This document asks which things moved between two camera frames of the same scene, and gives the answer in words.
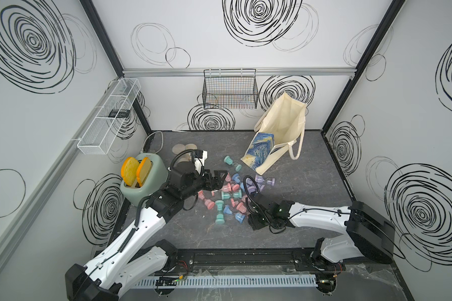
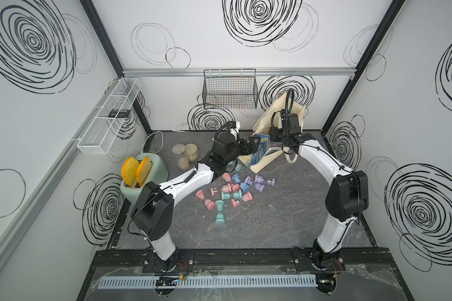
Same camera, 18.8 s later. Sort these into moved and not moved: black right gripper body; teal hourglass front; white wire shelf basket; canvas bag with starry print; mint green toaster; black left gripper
Moved: black right gripper body; black left gripper
Not moved: mint green toaster; white wire shelf basket; teal hourglass front; canvas bag with starry print
